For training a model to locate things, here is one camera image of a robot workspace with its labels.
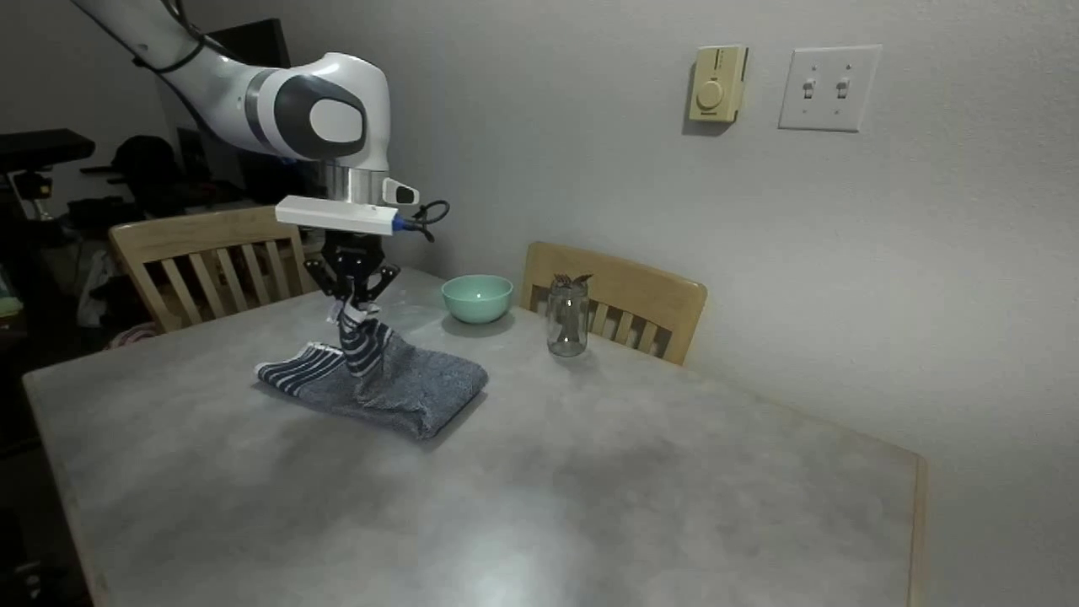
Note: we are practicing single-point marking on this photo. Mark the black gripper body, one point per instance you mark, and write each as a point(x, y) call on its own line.
point(348, 265)

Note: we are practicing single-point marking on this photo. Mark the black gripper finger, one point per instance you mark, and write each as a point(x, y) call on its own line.
point(372, 301)
point(335, 306)

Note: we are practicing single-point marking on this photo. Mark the blue striped towel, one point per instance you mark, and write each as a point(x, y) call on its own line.
point(374, 376)

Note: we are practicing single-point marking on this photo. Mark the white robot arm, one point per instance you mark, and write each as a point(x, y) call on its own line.
point(324, 113)

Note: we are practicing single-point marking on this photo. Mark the teal bowl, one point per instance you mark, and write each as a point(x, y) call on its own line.
point(476, 297)

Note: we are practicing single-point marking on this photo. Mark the wooden chair at table end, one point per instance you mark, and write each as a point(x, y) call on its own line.
point(211, 265)

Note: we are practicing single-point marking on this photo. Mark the glass jar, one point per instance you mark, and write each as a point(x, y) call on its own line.
point(565, 340)

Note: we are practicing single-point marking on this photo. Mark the metal utensil in jar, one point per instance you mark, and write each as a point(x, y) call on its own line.
point(572, 301)

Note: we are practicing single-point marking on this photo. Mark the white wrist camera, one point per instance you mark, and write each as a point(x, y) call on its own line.
point(337, 217)

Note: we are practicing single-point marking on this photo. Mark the wooden chair by wall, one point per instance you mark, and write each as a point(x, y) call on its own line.
point(634, 306)

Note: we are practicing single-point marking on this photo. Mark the beige dimmer switch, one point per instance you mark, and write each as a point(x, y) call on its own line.
point(716, 84)

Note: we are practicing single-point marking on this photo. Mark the white light switch plate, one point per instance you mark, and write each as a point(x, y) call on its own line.
point(827, 90)

